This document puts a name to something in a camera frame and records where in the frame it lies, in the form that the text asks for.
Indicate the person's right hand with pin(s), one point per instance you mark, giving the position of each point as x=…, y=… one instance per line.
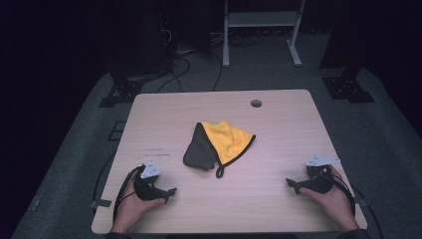
x=336, y=202

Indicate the person's left hand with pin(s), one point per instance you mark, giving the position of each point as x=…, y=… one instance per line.
x=131, y=207

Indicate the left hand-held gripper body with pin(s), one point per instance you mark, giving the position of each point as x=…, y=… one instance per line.
x=147, y=189

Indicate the black stand base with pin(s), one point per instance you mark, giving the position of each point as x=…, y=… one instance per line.
x=348, y=88
x=124, y=89

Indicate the grey tape strip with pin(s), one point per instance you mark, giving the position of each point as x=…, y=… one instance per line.
x=101, y=203

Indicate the yellow and grey cloth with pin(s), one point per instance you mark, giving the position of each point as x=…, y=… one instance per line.
x=229, y=139

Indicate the white metal stand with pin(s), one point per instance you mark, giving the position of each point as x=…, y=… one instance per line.
x=262, y=19

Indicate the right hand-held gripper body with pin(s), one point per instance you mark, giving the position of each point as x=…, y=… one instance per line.
x=318, y=184

